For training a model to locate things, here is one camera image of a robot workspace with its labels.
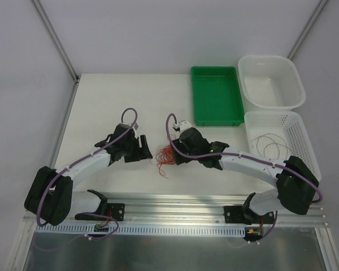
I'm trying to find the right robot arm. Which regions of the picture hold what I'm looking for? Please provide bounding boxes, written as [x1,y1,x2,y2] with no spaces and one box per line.
[170,125,320,225]

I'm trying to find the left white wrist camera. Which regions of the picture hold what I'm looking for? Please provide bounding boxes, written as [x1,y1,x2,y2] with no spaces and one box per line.
[129,122,138,132]

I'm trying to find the thin black wire in basket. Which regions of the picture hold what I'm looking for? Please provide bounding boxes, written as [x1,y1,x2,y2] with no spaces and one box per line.
[250,134,292,164]

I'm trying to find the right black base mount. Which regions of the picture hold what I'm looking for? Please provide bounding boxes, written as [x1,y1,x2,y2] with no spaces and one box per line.
[223,206,275,225]

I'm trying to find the white perforated basket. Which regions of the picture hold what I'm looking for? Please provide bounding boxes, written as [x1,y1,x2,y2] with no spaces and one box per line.
[244,111,321,181]

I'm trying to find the white slotted cable duct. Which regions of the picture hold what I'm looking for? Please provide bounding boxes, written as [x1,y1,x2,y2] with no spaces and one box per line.
[36,222,245,238]

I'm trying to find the green plastic tray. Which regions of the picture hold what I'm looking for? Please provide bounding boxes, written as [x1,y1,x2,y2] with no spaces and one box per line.
[191,66,245,126]

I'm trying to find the right aluminium corner post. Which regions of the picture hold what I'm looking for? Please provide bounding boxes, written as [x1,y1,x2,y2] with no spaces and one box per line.
[287,0,330,60]

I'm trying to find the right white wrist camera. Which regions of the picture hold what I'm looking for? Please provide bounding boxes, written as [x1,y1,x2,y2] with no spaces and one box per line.
[172,120,193,133]

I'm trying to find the aluminium rail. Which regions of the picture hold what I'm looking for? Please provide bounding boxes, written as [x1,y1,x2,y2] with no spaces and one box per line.
[22,193,328,228]

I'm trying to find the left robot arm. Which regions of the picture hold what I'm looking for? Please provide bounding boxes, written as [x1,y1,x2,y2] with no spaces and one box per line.
[24,124,153,226]

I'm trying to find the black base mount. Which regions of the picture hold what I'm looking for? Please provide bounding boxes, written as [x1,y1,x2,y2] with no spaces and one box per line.
[223,206,275,225]
[74,202,125,222]

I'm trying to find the white plastic tub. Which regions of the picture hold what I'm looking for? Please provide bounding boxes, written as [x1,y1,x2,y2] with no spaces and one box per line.
[238,55,306,112]

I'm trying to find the left aluminium corner post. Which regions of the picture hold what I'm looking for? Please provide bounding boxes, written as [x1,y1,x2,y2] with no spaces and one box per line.
[30,0,80,82]

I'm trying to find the red orange wires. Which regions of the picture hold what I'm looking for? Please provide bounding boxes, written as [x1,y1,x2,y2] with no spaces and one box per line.
[153,137,181,178]

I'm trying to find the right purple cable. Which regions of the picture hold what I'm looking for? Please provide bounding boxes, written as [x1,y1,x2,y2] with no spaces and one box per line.
[165,113,324,204]

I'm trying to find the aluminium corner post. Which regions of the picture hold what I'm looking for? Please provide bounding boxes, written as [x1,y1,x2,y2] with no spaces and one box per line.
[287,0,330,60]
[30,0,80,82]

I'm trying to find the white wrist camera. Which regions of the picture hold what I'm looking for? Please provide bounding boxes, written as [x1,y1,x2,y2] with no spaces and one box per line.
[129,122,138,132]
[172,120,193,133]

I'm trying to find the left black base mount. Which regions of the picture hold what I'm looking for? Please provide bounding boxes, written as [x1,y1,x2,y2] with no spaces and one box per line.
[74,202,125,222]

